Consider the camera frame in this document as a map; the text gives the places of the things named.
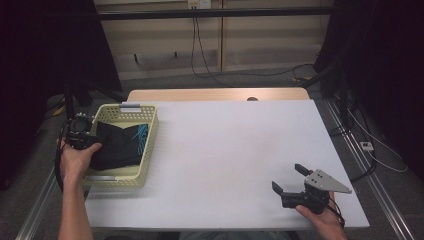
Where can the white wall socket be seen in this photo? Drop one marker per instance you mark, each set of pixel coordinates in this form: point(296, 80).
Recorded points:
point(199, 3)

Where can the light wooden table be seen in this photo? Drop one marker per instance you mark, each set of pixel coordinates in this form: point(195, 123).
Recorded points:
point(200, 94)

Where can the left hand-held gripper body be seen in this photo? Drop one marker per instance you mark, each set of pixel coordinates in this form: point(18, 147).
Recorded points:
point(80, 133)

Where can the black metal stand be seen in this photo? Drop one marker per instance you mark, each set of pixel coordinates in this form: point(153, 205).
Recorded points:
point(70, 100)

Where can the white board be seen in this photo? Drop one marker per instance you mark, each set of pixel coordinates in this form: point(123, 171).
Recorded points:
point(233, 166)

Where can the white power adapter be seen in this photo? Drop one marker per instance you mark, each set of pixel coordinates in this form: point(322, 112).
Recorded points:
point(366, 146)

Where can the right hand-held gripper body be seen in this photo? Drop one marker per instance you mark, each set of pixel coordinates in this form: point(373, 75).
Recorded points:
point(320, 186)

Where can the black curtain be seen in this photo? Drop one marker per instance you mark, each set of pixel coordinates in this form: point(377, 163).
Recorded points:
point(43, 66)
point(383, 66)

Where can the pale yellow plastic basket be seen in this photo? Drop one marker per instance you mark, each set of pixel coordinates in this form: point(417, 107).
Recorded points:
point(146, 146)

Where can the black horizontal bar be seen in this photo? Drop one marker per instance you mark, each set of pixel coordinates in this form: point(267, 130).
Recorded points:
point(213, 13)

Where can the black shorts with blue print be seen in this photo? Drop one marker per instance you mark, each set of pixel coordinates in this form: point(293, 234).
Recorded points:
point(118, 146)

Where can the person's right hand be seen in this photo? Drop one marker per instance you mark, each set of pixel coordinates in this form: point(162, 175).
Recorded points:
point(323, 220)

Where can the person's left hand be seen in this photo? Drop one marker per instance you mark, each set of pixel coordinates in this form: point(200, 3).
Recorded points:
point(75, 163)

